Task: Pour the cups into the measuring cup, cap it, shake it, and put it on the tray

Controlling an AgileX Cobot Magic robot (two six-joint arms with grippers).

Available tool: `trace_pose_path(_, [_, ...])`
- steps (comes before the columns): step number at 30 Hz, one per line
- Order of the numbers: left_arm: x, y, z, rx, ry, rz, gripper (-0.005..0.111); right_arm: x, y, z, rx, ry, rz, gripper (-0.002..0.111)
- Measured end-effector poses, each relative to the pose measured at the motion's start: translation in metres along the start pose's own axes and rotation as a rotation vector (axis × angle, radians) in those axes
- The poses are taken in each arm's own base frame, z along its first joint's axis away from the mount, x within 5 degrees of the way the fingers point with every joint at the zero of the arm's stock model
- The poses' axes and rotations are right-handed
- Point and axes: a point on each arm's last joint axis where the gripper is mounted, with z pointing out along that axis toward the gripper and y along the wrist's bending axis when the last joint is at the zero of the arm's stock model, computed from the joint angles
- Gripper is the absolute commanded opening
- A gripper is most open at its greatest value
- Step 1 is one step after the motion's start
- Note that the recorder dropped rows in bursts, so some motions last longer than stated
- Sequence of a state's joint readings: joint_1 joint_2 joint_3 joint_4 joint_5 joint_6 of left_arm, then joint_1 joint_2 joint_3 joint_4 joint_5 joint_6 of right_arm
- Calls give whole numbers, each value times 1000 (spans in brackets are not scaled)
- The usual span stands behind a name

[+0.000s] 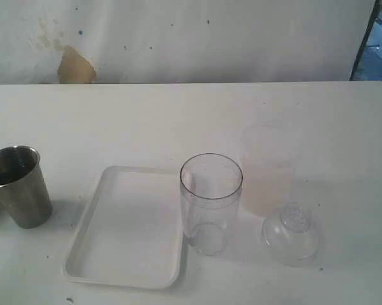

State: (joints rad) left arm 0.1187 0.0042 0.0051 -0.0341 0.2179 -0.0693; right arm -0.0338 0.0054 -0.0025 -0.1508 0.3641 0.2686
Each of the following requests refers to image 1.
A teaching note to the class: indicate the stainless steel cup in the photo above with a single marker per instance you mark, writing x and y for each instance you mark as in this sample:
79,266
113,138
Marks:
23,192

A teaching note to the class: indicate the dark metal frame post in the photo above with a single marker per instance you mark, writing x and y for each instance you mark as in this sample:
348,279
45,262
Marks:
373,16

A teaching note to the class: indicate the clear plastic shaker lid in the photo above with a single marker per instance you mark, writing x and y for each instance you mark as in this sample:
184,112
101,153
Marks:
291,236

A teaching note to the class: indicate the white rectangular plastic tray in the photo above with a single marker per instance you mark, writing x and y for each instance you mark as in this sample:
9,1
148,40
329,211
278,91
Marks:
130,232

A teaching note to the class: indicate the clear plastic shaker body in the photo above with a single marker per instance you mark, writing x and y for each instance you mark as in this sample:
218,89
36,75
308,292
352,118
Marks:
210,187

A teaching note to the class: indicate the translucent white plastic cup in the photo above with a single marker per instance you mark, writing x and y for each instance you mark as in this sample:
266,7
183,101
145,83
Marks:
270,155

